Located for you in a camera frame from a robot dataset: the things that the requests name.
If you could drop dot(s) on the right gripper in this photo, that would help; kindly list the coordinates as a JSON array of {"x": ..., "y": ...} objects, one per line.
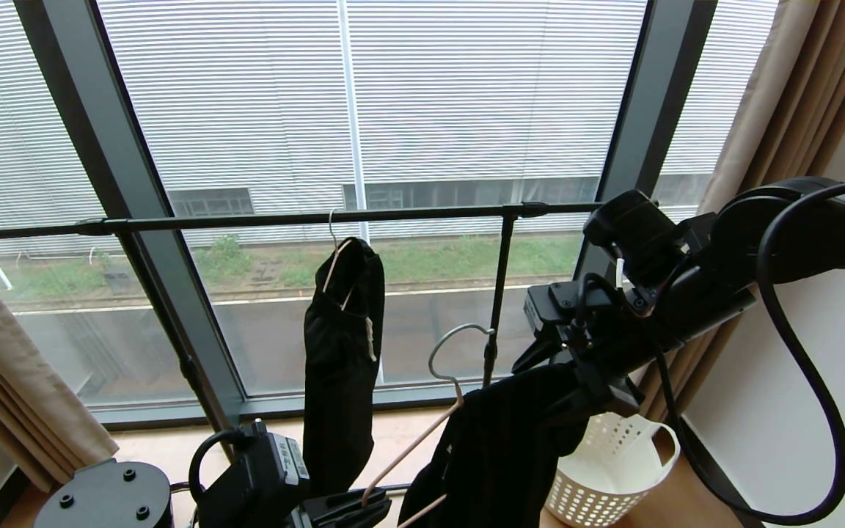
[{"x": 686, "y": 323}]

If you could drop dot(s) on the black garment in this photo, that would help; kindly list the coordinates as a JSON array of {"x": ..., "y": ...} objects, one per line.
[{"x": 496, "y": 455}]

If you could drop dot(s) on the pink clothes hanger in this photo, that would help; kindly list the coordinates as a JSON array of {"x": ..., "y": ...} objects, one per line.
[
  {"x": 331, "y": 227},
  {"x": 408, "y": 447}
]

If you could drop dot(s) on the black shorts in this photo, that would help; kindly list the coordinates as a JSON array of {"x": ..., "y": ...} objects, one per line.
[{"x": 342, "y": 381}]

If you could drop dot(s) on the white laundry basket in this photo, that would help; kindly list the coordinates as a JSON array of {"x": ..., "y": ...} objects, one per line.
[{"x": 613, "y": 469}]

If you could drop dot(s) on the black clothes rack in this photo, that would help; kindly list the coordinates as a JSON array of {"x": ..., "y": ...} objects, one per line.
[{"x": 246, "y": 220}]

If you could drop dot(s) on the window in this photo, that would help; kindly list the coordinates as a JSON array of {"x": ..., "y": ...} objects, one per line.
[{"x": 466, "y": 88}]

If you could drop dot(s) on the beige curtain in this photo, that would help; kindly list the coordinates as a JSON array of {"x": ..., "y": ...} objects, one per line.
[
  {"x": 782, "y": 110},
  {"x": 19, "y": 389}
]

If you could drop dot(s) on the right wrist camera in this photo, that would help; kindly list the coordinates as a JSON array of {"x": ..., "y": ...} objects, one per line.
[{"x": 569, "y": 301}]

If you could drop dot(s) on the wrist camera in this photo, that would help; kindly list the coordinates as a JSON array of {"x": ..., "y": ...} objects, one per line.
[
  {"x": 569, "y": 301},
  {"x": 254, "y": 477}
]

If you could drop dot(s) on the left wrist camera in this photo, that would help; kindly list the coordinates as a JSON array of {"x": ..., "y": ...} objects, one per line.
[{"x": 254, "y": 477}]

